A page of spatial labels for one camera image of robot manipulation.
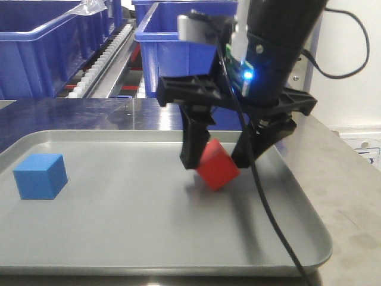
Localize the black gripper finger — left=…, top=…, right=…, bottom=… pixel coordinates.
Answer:
left=231, top=113, right=297, bottom=168
left=180, top=104, right=215, bottom=170

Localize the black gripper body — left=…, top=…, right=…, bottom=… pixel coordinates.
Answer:
left=157, top=74, right=317, bottom=119

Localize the red foam cube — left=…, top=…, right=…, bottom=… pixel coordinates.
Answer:
left=196, top=138, right=240, bottom=191

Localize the blue foam cube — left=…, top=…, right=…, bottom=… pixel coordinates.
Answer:
left=13, top=153, right=68, bottom=200

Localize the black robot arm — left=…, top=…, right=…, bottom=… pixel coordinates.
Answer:
left=157, top=1, right=326, bottom=169

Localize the blue plastic bin right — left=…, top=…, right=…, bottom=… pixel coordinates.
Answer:
left=135, top=1, right=237, bottom=98

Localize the blue plastic bin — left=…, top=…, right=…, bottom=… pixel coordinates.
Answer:
left=132, top=0, right=232, bottom=26
left=1, top=1, right=123, bottom=100
left=135, top=1, right=237, bottom=98

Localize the blue plastic bin rear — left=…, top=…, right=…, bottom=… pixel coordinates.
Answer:
left=132, top=0, right=232, bottom=26

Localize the grey plastic tray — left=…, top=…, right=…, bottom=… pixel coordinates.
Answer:
left=0, top=129, right=333, bottom=278

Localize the clear plastic bag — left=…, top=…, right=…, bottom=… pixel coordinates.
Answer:
left=66, top=0, right=108, bottom=16

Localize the blue plastic bin left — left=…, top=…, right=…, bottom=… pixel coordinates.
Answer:
left=1, top=1, right=123, bottom=100

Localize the black camera cable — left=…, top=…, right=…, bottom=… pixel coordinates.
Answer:
left=215, top=5, right=371, bottom=286

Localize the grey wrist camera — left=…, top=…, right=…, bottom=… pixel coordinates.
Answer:
left=177, top=10, right=233, bottom=44

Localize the perforated metal shelf post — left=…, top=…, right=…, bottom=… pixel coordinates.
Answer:
left=285, top=16, right=322, bottom=94

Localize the white roller conveyor rail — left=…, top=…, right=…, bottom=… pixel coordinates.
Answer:
left=66, top=24, right=135, bottom=99

